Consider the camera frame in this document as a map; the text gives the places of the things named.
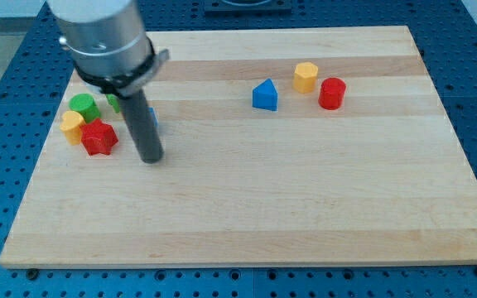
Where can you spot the blue cube block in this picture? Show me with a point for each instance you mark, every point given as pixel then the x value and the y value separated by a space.
pixel 154 116

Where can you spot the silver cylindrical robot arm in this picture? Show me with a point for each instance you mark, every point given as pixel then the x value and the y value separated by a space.
pixel 108 44

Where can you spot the blue triangle block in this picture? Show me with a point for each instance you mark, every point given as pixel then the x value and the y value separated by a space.
pixel 265 96

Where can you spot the wooden board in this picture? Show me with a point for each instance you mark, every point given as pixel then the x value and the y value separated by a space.
pixel 380 181

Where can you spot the yellow hexagon block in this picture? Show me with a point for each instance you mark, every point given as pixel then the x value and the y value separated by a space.
pixel 305 77

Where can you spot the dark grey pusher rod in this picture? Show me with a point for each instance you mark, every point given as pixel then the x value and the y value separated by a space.
pixel 141 126

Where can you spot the red cylinder block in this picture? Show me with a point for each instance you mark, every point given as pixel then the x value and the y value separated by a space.
pixel 332 92

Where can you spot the green block behind rod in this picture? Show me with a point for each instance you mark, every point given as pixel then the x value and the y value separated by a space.
pixel 113 102

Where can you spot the red star block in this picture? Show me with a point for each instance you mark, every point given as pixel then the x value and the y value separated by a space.
pixel 98 137

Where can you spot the green cylinder block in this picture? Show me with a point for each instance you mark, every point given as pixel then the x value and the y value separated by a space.
pixel 85 105

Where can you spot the yellow heart block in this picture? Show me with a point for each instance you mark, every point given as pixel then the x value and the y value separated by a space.
pixel 71 122

